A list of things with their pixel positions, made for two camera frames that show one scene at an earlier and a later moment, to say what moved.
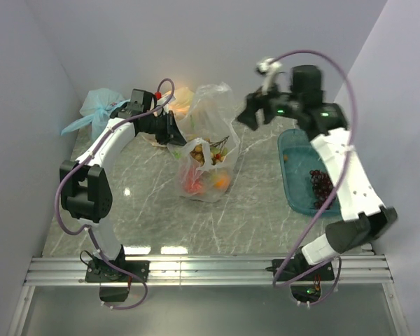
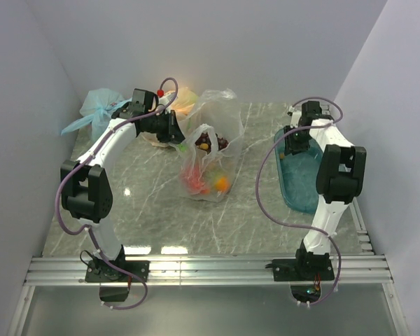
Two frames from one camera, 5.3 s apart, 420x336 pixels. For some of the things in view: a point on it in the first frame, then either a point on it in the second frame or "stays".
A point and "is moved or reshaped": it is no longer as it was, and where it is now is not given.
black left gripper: (172, 134) stays
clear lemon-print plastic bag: (206, 164) stays
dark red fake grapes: (322, 187) is moved or reshaped
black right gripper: (254, 102) -> (289, 145)
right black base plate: (295, 267) stays
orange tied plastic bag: (181, 103) stays
